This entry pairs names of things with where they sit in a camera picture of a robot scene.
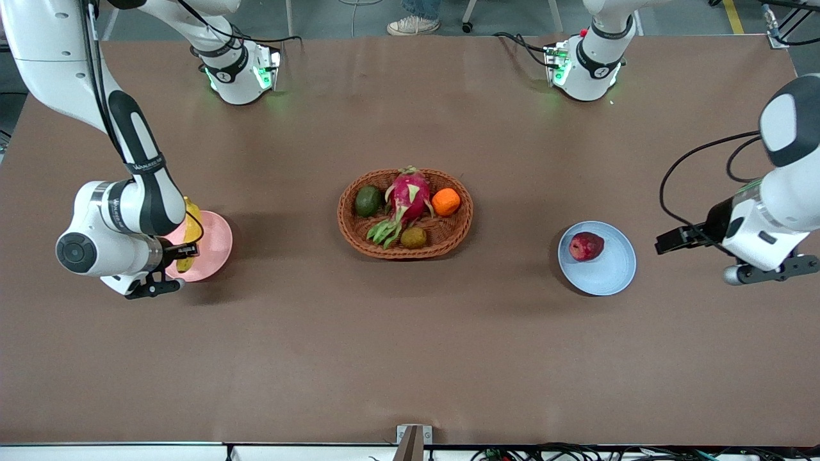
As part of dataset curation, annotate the yellow banana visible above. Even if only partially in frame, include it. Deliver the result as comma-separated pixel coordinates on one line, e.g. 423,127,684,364
176,197,205,274

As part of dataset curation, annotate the red apple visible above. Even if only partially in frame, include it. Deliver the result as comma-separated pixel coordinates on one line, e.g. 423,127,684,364
569,232,605,263

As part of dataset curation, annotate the pink plate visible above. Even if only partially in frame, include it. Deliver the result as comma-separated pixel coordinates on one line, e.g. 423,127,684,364
163,211,233,282

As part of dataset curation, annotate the light blue plate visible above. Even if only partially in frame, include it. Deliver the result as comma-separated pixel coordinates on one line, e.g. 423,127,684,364
558,221,638,296

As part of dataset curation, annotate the green avocado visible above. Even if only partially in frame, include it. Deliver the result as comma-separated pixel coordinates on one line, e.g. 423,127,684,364
355,185,384,218

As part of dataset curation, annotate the pink dragon fruit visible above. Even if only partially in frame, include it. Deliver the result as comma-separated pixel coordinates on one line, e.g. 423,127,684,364
366,166,436,250

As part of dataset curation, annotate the brown wicker basket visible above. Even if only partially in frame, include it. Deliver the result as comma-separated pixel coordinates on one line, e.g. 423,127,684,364
338,168,474,260

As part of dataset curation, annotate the orange fruit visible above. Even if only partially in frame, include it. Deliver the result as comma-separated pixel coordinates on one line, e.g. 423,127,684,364
431,188,461,217

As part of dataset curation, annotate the brown paper table cover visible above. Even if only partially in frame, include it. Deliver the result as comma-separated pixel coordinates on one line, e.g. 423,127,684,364
0,35,820,448

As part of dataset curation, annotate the chair leg with caster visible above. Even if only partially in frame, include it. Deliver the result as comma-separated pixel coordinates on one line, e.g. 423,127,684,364
462,0,489,34

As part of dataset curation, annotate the white sneaker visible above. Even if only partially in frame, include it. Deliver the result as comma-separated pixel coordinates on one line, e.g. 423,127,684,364
387,15,441,36

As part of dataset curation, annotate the blue jeans leg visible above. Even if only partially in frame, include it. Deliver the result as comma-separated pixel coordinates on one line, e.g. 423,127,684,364
402,0,443,19

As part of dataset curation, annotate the aluminium frame post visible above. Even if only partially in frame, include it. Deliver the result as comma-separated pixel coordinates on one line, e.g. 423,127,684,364
761,0,820,49

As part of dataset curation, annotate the bundle of floor cables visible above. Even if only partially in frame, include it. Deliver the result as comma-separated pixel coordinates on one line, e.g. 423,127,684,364
471,443,820,461

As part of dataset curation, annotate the black right base cable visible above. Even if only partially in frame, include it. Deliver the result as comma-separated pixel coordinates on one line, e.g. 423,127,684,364
176,0,303,47

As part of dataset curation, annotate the black base cable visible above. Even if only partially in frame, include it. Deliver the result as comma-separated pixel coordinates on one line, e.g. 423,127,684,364
176,0,303,47
492,31,554,70

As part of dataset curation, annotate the black left base cable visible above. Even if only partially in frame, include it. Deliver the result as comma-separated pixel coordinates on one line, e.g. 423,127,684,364
492,31,554,70

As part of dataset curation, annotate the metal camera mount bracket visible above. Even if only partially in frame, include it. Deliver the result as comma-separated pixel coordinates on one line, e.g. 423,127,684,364
392,425,434,461

